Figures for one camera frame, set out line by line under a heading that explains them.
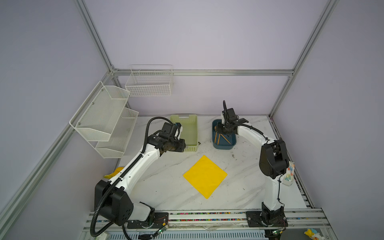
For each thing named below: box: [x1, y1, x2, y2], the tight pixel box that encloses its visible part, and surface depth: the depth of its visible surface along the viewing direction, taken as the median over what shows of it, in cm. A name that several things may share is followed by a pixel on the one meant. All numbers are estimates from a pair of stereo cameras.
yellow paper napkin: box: [183, 155, 228, 200], surface depth 91 cm
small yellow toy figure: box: [304, 228, 325, 240], surface depth 69 cm
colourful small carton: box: [282, 161, 295, 186], surface depth 85 cm
